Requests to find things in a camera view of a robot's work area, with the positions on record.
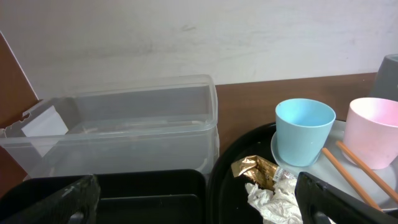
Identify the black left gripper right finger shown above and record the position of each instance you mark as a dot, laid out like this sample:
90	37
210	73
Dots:
320	202

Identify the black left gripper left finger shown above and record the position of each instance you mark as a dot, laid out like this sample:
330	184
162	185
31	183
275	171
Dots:
52	200

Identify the white tissue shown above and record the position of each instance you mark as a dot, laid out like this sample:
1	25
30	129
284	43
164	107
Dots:
278	206

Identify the wooden chopstick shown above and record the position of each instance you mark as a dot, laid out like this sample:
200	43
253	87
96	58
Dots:
348	177
383	185

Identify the gold coffee sachet wrapper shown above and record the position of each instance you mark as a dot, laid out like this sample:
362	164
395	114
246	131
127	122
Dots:
260	171

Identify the light blue plastic cup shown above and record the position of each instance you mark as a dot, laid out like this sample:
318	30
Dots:
302	127

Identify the pink plastic cup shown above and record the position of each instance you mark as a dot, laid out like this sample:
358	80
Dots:
371	131

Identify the clear plastic waste bin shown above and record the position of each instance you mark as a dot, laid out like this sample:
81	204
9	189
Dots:
156	124

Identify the black rectangular tray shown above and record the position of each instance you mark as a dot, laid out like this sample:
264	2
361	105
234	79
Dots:
171	196

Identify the round black serving tray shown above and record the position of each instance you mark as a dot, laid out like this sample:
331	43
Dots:
228	199

